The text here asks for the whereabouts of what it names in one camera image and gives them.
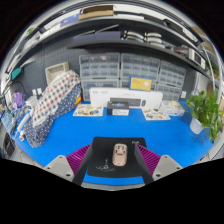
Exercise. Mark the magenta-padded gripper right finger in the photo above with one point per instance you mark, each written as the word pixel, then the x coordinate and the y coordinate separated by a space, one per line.
pixel 161 166

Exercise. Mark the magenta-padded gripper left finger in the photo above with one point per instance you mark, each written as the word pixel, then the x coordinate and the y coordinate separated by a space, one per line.
pixel 61 166

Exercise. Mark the pink computer mouse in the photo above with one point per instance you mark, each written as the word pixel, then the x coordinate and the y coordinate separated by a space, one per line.
pixel 119 155

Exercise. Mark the black mouse pad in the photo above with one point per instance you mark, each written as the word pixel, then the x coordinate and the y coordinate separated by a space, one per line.
pixel 103 150

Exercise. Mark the navy white dotted cloth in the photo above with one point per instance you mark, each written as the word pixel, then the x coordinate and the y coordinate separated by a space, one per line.
pixel 40 131

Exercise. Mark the printed sticker sheet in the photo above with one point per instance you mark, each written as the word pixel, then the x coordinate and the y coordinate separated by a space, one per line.
pixel 156 114
pixel 88 110

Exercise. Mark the clear plastic container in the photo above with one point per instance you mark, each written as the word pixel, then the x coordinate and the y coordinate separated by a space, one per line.
pixel 173 108

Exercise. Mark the green potted plant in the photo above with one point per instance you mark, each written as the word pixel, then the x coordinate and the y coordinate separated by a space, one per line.
pixel 205 111

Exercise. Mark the red blue checked cloth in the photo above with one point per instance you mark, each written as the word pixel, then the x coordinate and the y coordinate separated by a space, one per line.
pixel 56 95

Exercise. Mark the small black box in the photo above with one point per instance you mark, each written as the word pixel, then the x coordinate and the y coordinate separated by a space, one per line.
pixel 117 108

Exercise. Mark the purple plastic bag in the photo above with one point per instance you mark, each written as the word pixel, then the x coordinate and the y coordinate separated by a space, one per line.
pixel 19 99

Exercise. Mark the long white cardboard box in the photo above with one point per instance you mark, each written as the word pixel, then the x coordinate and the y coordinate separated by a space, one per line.
pixel 100 96

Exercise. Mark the yellow flat box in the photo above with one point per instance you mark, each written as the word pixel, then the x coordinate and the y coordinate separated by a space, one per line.
pixel 140 83

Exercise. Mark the white wicker basket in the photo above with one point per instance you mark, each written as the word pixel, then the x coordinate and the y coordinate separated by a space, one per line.
pixel 55 71

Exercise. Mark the wall shelf unit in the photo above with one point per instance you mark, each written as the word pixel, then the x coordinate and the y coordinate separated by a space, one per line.
pixel 100 36

